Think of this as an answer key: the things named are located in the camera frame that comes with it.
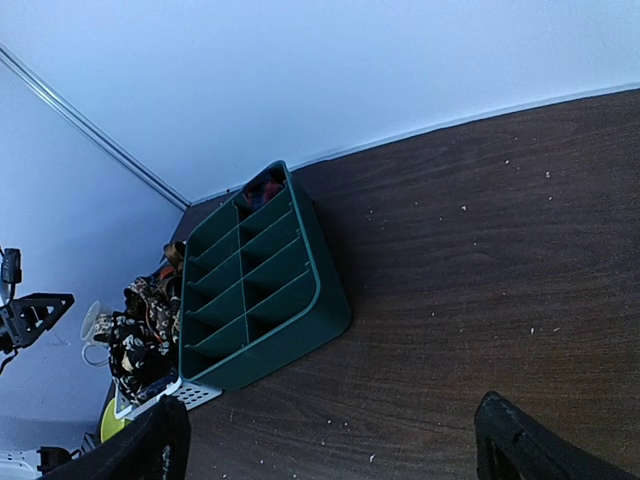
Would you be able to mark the white ceramic mug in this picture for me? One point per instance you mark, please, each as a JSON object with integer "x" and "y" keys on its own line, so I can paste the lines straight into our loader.
{"x": 95, "y": 333}

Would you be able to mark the green plate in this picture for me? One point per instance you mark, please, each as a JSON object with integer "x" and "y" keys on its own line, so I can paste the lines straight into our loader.
{"x": 110, "y": 425}

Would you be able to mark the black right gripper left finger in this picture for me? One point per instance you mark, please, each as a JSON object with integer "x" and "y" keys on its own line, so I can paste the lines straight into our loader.
{"x": 154, "y": 446}

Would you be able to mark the red blue rolled tie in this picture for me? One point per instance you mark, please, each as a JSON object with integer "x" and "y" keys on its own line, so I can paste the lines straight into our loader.
{"x": 262, "y": 190}

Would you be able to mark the green divided organizer tray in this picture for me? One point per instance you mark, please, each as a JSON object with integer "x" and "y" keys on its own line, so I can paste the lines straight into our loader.
{"x": 260, "y": 289}

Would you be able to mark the black white floral tie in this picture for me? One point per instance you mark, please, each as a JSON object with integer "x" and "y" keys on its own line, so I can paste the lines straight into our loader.
{"x": 140, "y": 366}

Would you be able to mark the white plastic basket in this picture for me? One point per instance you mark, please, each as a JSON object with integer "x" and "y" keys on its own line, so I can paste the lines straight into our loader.
{"x": 190, "y": 394}

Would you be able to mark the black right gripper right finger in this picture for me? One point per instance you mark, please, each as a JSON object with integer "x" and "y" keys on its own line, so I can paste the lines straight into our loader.
{"x": 513, "y": 445}

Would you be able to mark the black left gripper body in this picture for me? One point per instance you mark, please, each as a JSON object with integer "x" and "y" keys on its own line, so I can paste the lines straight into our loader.
{"x": 25, "y": 319}

